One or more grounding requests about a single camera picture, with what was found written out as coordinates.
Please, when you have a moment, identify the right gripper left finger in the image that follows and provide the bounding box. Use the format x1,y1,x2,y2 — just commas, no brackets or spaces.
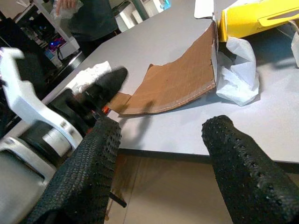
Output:
24,116,122,224

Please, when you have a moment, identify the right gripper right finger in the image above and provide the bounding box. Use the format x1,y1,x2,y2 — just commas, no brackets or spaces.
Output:
201,114,299,224

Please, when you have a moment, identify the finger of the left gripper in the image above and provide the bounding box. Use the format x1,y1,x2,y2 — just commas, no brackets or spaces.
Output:
84,67,128,110

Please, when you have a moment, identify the clear plastic packaging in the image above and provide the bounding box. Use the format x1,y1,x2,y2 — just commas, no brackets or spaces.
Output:
50,0,80,24

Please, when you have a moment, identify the person's bare hand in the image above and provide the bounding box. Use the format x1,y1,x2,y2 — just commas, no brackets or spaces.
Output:
56,0,78,10

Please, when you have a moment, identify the crumpled white tissue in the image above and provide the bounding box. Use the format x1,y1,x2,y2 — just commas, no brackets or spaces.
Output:
70,60,112,94

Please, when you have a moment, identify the torn brown cardboard piece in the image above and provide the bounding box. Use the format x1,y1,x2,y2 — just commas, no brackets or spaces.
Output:
109,22,220,116

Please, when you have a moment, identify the person in dark shirt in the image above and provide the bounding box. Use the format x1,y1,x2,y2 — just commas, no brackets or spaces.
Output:
55,0,120,58

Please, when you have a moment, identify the black shelf unit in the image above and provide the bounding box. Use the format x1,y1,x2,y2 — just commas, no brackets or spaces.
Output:
0,11,59,94

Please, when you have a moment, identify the white crumpled plastic bag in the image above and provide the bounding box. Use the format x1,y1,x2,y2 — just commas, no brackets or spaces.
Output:
216,36,260,107

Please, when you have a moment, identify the white card piece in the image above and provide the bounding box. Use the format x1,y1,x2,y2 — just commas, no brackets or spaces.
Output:
194,0,225,19

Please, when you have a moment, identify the small white paper bag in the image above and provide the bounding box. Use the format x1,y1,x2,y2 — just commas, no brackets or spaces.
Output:
288,20,299,69

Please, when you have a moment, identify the yellow cardboard box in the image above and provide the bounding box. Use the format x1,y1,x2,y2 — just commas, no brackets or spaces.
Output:
219,0,299,42

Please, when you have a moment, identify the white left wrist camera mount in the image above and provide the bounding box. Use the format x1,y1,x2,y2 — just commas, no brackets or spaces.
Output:
0,47,84,157

